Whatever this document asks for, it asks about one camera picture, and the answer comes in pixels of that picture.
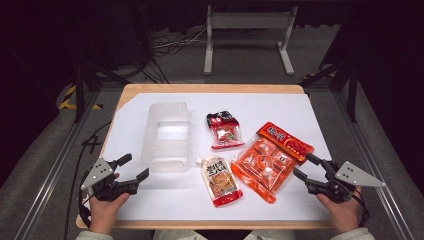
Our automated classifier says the translucent plastic container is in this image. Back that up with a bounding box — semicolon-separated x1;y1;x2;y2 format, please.
140;101;193;174

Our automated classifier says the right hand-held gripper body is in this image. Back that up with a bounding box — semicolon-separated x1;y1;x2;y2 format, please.
306;159;388;204

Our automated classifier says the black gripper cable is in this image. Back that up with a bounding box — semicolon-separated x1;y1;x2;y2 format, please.
63;121;113;240
351;193;371;228

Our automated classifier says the black tripod stand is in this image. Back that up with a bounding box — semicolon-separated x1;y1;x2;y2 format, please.
299;56;361;123
71;49;131;124

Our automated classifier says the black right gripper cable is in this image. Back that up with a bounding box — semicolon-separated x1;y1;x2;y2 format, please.
351;193;371;228

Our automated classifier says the beige red spout pouch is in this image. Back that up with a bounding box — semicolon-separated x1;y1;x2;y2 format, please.
195;154;244;208

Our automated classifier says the large orange seasoning packet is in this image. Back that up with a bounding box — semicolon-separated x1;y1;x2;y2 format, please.
230;121;315;205

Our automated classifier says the yellow black hazard tape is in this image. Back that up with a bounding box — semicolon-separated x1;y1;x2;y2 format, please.
58;84;103;111

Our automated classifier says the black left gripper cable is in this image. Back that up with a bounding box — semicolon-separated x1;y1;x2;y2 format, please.
63;121;113;240

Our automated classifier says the person's right hand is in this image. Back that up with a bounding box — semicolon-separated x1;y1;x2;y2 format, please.
315;186;364;234

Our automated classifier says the small red black packet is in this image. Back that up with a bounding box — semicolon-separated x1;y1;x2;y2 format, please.
205;110;246;150

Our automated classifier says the white metal stand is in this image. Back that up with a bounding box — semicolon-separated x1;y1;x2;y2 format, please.
203;4;299;76

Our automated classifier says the black floor cable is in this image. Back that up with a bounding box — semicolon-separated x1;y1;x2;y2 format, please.
113;56;171;84

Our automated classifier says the dark cabinet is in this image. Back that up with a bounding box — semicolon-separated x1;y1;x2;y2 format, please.
99;6;151;69

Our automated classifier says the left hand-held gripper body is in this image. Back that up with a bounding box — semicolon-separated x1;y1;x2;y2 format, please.
80;157;138;203

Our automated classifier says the white table mat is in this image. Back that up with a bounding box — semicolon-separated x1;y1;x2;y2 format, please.
99;92;333;222

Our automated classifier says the bundle of floor cables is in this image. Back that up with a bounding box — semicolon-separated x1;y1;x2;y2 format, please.
151;28;209;56

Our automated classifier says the person's left hand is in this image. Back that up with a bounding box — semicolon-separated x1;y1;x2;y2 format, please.
88;192;132;233

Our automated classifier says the aluminium floor rail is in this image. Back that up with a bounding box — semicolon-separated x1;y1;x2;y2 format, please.
333;89;416;240
13;89;101;240

